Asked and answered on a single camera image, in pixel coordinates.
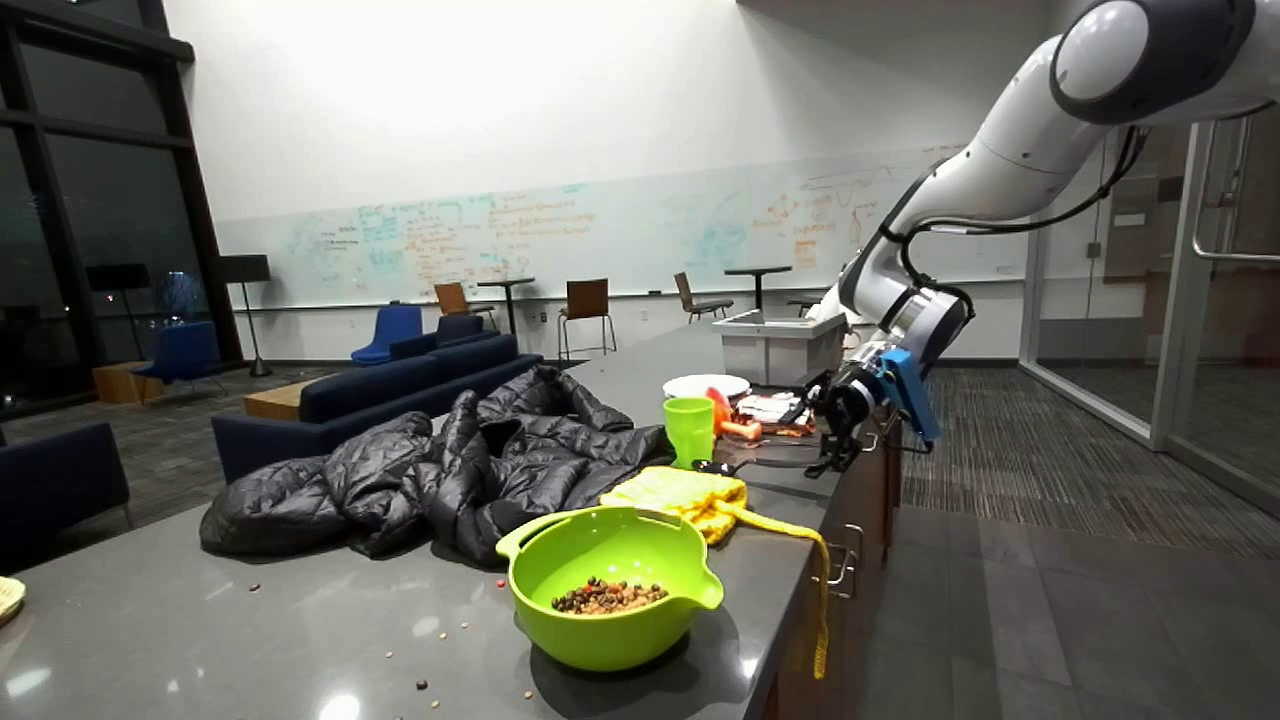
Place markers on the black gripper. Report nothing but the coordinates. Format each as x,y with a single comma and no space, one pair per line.
844,404

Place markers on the black spoon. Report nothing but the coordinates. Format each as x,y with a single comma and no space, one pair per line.
764,465

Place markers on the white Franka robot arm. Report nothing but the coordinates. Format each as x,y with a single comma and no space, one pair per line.
1024,145

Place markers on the dark wooden counter cabinet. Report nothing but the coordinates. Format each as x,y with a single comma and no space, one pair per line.
854,574

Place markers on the toy sandwich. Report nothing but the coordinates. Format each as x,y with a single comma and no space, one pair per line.
774,413

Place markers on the orange toy food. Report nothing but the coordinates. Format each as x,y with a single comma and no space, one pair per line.
730,419

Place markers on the grey metal box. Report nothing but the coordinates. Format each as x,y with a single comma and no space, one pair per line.
781,349

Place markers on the loose white paper sheet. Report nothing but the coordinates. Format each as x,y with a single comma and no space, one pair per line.
824,305

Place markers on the green plastic cup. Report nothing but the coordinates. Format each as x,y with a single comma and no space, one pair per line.
691,432

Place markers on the white plate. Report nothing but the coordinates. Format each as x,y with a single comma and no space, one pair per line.
707,387

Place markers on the dark round table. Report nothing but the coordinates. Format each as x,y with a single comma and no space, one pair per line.
756,270

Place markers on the grey brown chair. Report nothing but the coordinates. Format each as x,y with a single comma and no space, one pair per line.
693,299

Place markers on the brown food bits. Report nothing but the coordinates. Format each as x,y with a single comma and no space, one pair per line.
608,597

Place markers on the lime green mixing bowl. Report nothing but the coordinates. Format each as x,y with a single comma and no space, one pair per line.
606,643

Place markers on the small round high table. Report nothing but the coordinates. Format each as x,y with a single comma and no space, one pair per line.
508,280

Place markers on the orange wooden chair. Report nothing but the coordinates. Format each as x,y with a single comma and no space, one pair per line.
455,299

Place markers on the black puffer jacket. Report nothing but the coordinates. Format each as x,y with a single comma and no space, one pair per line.
402,480

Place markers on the long navy blue sofa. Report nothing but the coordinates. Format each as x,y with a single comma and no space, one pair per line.
384,387

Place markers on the bright blue chair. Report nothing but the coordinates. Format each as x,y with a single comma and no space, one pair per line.
390,330

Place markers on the light wooden side table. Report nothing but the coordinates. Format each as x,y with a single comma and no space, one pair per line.
278,397

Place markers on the black music stand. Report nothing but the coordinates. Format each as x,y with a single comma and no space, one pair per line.
246,264

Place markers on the blue armchair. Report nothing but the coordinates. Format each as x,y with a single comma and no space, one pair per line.
186,342

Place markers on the small wooden box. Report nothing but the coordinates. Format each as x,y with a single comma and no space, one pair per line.
122,382

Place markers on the dark navy couch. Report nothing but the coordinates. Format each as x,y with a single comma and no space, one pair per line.
62,484

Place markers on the cream shallow plate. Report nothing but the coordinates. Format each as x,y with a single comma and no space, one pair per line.
10,594

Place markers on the blue wrist camera box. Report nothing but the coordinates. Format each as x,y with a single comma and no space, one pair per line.
911,397

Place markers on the long wall whiteboard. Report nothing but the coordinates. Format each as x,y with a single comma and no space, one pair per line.
603,224

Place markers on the black framed window wall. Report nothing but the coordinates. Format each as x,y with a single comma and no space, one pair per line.
100,200

